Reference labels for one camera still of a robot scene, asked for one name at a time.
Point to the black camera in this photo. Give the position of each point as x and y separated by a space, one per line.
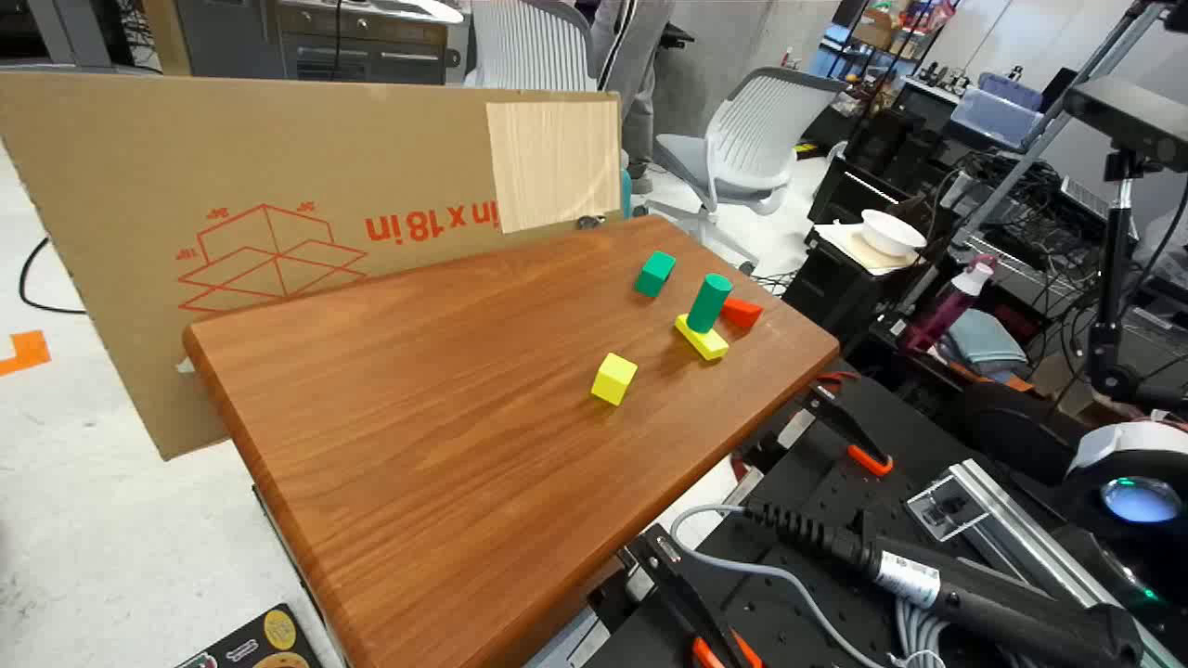
1134 114

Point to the orange wedge block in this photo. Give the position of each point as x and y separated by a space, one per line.
740 314

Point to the white bowl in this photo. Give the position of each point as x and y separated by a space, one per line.
891 231

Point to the pink bottle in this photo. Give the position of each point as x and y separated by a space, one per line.
946 314

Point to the teal cloth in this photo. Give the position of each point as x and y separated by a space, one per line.
986 339

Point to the yellow flat block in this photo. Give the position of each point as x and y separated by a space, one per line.
708 341

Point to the aluminium rail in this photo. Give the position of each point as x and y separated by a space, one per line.
1026 524

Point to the grey metal cabinet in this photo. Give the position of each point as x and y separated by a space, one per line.
311 39

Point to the black card with gold circles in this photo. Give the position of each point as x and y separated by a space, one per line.
254 638

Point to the green cylinder block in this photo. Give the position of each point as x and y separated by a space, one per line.
709 302

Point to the blue box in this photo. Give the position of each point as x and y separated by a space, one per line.
996 114

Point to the black tripod pole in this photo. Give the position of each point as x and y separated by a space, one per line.
1114 273

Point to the orange floor tape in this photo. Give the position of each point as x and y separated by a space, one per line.
25 353

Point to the grey office chair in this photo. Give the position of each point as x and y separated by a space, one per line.
755 141

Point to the yellow cube block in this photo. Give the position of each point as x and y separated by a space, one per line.
615 379

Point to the green cube block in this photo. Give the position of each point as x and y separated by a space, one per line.
656 273

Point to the printed tag marker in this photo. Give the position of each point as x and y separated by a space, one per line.
946 509

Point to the large brown cardboard sheet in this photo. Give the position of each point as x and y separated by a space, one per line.
245 151

